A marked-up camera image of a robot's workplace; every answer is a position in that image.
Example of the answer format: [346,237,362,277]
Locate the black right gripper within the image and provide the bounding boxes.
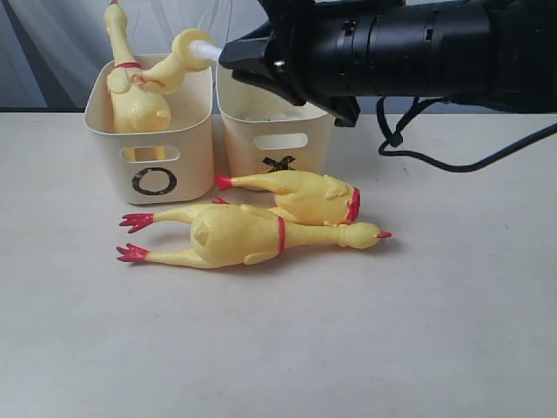
[218,1,374,126]

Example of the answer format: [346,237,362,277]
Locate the blue backdrop curtain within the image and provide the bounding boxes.
[0,0,557,115]

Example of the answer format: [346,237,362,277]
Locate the cream bin marked cross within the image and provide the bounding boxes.
[216,66,334,176]

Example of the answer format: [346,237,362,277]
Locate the cream bin marked circle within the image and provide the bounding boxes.
[84,61,214,205]

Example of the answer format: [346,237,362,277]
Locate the headless yellow rubber chicken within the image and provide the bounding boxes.
[215,170,361,226]

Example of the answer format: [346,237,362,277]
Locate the chicken head with white squeaker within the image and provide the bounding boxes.
[131,29,222,94]

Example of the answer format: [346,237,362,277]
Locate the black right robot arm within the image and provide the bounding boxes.
[218,1,556,127]

